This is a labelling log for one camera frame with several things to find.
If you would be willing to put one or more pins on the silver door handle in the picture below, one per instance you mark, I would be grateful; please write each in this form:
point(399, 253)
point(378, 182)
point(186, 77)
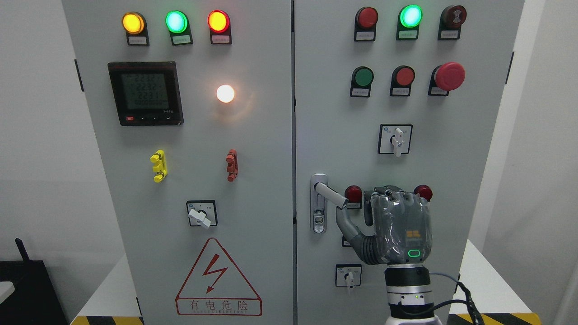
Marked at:
point(320, 194)

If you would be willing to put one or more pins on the green lit lamp top right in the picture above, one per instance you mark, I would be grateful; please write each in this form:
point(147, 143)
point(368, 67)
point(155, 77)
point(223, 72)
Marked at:
point(408, 24)

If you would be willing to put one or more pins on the silver black robot forearm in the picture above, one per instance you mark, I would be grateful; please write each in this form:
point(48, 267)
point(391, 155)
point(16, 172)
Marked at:
point(409, 295)

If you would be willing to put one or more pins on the dark red buzzer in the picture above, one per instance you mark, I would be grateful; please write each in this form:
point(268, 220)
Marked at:
point(451, 20)

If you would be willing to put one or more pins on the white platform with hazard stripes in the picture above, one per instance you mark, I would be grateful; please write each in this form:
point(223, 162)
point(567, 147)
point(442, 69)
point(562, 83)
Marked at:
point(114, 302)

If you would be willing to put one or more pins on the red electric hazard warning sticker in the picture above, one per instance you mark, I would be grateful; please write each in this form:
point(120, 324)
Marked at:
point(215, 286)

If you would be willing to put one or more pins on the grey left cabinet door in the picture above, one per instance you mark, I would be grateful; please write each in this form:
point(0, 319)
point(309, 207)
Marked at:
point(255, 222)

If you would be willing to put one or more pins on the yellow indicator lamp top left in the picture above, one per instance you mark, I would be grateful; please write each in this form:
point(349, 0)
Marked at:
point(135, 27)

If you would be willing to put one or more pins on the red emergency stop button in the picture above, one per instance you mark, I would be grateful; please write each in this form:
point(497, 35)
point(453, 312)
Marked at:
point(445, 78)

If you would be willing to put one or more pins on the red indicator lamp middle right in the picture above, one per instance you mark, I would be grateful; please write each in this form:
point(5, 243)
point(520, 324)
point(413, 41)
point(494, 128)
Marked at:
point(424, 191)

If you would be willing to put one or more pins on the grey cabinet door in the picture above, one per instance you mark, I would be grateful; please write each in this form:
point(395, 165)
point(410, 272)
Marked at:
point(255, 222)
point(337, 135)

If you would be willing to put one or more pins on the white rotary switch lower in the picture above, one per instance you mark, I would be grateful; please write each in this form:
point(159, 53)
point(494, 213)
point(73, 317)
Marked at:
point(348, 276)

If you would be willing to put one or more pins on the white rotary switch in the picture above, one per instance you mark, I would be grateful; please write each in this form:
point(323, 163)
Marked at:
point(348, 276)
point(394, 139)

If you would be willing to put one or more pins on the green indicator lamp left door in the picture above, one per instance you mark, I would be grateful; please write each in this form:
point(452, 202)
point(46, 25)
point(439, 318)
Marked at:
point(179, 28)

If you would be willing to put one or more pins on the black digital power meter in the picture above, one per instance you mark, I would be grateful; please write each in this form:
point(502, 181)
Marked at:
point(146, 93)

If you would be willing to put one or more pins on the red indicator lamp top right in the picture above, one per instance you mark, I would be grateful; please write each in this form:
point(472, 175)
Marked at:
point(365, 24)

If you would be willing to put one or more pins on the white rotary switch upper right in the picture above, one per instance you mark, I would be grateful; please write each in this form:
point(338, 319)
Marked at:
point(394, 139)

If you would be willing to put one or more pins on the red push button upper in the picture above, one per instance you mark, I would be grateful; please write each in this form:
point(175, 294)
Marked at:
point(402, 79)

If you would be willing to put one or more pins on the red terminal block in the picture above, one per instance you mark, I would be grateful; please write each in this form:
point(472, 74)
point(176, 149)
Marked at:
point(232, 165)

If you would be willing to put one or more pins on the yellow terminal block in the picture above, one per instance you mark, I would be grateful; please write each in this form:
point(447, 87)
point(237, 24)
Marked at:
point(159, 165)

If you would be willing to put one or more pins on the red lit indicator lamp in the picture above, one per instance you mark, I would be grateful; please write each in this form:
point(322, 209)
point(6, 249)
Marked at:
point(219, 27)

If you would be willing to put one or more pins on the black box with antenna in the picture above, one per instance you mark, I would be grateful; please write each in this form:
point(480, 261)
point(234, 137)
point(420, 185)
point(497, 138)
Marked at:
point(34, 301)

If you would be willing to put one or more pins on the grey right cabinet door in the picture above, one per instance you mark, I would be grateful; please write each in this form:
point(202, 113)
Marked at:
point(337, 135)

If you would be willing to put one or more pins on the red indicator lamp middle left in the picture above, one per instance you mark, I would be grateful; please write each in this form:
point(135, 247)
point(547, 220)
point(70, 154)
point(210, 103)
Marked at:
point(355, 197)

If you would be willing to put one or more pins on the green push button upper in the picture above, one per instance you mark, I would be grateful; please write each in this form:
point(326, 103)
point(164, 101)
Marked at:
point(361, 80)

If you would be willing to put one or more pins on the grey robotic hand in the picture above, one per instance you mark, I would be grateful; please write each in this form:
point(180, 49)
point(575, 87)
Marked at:
point(402, 224)

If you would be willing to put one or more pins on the white rotary switch left door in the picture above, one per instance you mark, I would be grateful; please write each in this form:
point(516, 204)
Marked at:
point(202, 213)

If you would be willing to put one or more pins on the white lit indicator lamp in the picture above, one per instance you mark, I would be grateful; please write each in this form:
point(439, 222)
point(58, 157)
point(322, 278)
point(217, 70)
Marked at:
point(225, 93)

